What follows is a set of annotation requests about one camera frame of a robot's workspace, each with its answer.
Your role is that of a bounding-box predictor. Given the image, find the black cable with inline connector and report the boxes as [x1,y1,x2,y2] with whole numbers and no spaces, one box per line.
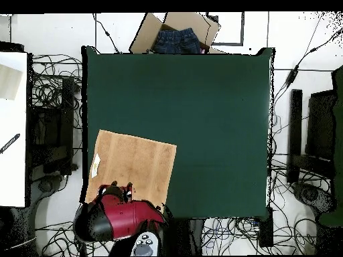
[271,26,343,113]

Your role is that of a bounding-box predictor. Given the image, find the open cardboard box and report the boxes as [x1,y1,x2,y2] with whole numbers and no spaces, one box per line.
[129,11,227,55]

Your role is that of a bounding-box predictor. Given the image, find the blue and black cable tangle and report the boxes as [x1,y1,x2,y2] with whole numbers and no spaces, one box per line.
[201,217,260,256]

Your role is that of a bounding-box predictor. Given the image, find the beige paper sheet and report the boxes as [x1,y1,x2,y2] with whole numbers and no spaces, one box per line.
[0,63,23,101]

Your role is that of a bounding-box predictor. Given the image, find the blue denim jeans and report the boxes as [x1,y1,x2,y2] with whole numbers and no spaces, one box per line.
[153,27,202,55]

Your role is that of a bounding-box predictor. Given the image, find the black ribbed strip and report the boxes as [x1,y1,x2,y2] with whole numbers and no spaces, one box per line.
[0,133,21,155]

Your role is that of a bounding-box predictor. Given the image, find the dark green tablecloth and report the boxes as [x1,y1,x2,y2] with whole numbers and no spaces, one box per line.
[80,45,276,220]

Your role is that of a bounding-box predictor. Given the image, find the black cable with plug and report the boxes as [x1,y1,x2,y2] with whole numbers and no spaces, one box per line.
[92,12,121,54]

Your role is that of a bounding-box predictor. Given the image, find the grey chair base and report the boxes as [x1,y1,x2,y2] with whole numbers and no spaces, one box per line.
[26,173,68,215]
[291,181,338,215]

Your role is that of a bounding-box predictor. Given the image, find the orange terry towel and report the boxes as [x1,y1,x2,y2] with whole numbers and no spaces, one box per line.
[84,128,178,213]

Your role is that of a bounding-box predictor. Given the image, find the black equipment stand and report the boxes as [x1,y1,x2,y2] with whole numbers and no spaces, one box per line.
[287,88,337,185]
[27,76,80,177]

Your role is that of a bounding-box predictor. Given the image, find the white side table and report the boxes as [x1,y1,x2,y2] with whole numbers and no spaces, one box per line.
[0,50,29,208]

